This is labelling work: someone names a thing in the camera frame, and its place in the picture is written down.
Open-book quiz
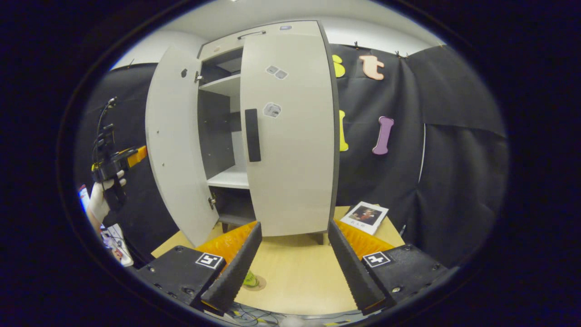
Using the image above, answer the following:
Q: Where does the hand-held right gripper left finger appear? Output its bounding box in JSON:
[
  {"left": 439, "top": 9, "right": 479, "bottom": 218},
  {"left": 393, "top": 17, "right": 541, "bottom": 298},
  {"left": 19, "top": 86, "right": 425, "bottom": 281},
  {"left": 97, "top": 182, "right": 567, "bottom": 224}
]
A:
[{"left": 135, "top": 221, "right": 263, "bottom": 315}]

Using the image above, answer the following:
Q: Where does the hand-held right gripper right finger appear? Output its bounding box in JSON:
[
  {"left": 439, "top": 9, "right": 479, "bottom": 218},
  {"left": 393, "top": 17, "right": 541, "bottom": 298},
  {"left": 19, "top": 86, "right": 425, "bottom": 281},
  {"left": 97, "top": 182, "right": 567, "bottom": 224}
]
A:
[{"left": 328, "top": 220, "right": 448, "bottom": 316}]

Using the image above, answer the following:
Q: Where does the round brown coaster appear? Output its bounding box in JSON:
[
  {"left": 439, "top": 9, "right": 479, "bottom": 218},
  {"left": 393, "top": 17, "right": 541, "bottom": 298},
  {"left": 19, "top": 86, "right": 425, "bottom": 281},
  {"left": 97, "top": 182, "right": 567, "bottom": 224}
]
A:
[{"left": 243, "top": 275, "right": 267, "bottom": 292}]

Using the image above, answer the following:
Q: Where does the white cabinet door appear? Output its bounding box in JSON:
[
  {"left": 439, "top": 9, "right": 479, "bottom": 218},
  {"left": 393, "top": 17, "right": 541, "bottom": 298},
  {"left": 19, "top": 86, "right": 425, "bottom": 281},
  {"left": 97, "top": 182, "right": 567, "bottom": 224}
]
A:
[
  {"left": 145, "top": 44, "right": 220, "bottom": 248},
  {"left": 240, "top": 20, "right": 340, "bottom": 238}
]

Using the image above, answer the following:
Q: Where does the white and grey cabinet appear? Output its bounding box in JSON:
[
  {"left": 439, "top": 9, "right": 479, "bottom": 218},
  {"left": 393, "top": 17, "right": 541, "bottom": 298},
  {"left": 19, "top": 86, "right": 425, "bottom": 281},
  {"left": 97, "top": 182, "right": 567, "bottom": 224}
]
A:
[{"left": 197, "top": 20, "right": 341, "bottom": 246}]

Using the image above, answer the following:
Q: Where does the white cabinet shelf board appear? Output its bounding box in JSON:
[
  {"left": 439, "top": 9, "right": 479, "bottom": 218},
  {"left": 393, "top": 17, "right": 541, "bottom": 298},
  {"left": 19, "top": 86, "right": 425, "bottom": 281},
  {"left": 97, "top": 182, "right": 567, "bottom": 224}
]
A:
[
  {"left": 199, "top": 74, "right": 241, "bottom": 97},
  {"left": 207, "top": 164, "right": 250, "bottom": 190}
]

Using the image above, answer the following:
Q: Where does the booklet with portrait cover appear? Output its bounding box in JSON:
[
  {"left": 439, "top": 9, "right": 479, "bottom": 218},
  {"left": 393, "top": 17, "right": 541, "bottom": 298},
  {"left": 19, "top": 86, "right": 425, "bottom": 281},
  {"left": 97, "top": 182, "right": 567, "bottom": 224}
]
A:
[{"left": 340, "top": 201, "right": 389, "bottom": 236}]

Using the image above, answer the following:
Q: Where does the white printed paper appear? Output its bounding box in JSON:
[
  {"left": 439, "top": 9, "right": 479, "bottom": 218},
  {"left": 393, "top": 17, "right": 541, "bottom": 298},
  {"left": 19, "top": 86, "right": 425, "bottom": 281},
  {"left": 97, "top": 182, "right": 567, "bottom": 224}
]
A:
[{"left": 101, "top": 223, "right": 135, "bottom": 268}]

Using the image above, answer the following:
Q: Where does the black backdrop cloth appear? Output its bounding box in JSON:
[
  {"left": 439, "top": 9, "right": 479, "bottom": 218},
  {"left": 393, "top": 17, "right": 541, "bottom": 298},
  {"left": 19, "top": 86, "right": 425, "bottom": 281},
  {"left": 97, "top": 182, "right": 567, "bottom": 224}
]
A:
[{"left": 75, "top": 43, "right": 509, "bottom": 268}]

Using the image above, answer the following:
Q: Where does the cabinet drawer with black handle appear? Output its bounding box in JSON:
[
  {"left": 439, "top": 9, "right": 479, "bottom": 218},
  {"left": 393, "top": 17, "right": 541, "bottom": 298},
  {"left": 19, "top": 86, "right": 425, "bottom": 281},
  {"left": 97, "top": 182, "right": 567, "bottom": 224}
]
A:
[{"left": 198, "top": 20, "right": 320, "bottom": 60}]

